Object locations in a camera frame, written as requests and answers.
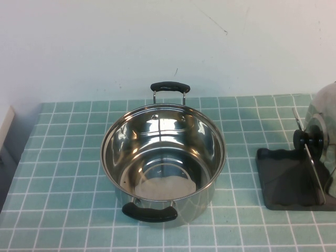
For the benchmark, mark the steel pot lid black knob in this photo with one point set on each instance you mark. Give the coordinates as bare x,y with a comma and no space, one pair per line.
325,105

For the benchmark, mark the dark grey lid rack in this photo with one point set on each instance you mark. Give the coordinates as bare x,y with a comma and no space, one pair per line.
275,183

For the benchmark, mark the green tile pattern tablecloth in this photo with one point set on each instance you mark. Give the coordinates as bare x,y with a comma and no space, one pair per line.
65,157

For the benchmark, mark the beige board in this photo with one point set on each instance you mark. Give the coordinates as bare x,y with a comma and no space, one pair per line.
6,123

